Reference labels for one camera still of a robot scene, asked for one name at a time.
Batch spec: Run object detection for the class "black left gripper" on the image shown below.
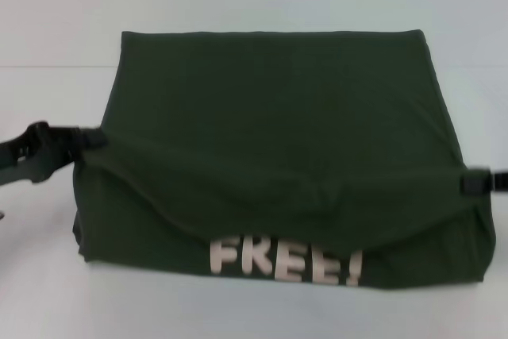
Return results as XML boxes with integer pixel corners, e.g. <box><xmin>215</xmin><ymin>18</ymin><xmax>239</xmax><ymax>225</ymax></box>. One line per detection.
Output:
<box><xmin>0</xmin><ymin>121</ymin><xmax>109</xmax><ymax>185</ymax></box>

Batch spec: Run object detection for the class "dark green t-shirt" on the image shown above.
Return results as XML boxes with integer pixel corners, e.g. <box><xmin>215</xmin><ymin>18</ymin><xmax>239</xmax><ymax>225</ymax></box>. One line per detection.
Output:
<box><xmin>71</xmin><ymin>29</ymin><xmax>499</xmax><ymax>289</ymax></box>

